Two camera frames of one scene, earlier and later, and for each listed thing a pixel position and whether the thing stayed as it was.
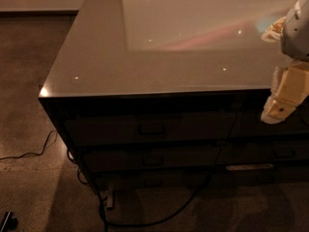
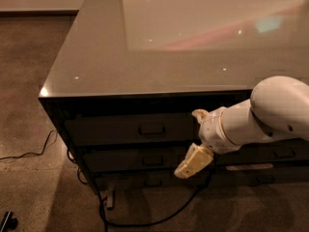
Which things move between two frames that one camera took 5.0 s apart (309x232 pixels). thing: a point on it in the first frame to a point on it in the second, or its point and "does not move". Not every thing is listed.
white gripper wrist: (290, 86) to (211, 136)
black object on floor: (10, 222) does not move
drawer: (156, 129) does not move
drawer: (154, 180) does not move
